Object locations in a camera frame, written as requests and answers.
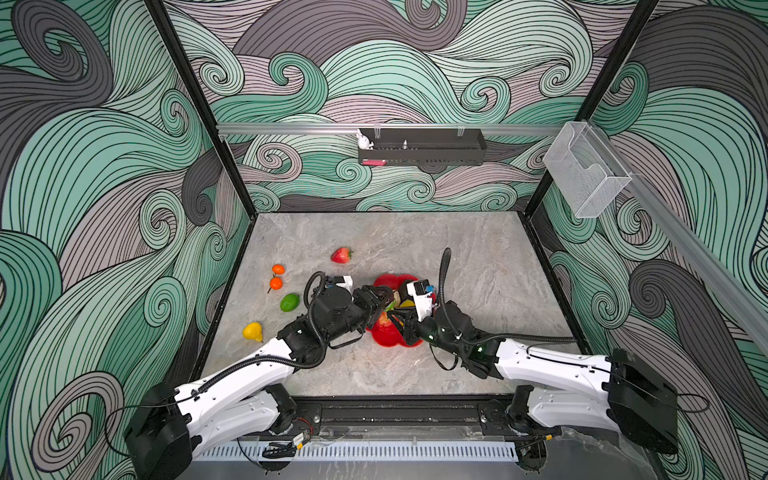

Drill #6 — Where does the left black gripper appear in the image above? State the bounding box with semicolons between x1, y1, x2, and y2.
321;286;389;347

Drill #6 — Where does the yellow bell pepper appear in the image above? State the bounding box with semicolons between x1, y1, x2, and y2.
242;322;263;342

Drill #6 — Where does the red strawberry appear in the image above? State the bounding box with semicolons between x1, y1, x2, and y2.
330;247;352;264

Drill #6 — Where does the white slotted cable duct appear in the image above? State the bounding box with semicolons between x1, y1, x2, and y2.
195;440;519;463

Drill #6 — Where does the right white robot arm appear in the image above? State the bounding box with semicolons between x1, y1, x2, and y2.
387;301;679;455

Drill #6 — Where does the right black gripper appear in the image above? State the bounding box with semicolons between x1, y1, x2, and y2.
387;305;465;359

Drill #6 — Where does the red apple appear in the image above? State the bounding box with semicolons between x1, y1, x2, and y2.
376;312;393;329

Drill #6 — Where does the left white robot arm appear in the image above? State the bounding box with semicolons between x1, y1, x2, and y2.
123;272;394;479

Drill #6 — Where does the red flower-shaped fruit bowl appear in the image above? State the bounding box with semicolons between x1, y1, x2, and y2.
367;274;436;348

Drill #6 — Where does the black wall shelf tray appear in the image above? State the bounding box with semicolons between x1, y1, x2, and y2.
358;129;488;168

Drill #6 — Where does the small white rabbit figurine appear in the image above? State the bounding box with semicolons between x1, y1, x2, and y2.
355;130;374;150

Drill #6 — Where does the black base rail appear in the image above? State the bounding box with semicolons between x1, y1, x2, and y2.
292;394;555;438

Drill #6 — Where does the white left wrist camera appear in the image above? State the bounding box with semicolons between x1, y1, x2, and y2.
331;275;354;294

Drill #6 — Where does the green lime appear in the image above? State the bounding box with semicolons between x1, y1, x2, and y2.
279;293;302;312

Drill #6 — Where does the aluminium wall rail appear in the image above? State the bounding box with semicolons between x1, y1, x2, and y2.
594;127;767;351
216;122;563;137

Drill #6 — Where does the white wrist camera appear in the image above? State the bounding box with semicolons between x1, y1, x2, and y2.
331;275;354;294
406;280;435;322

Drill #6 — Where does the aluminium wall rail back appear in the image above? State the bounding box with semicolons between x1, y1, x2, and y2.
216;122;563;137

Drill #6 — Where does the aluminium wall rail right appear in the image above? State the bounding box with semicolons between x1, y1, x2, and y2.
594;127;767;351

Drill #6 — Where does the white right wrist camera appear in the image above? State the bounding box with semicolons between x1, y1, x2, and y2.
406;280;435;322

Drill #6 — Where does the clear plastic wall holder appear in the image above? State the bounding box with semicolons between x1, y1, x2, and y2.
544;121;631;219

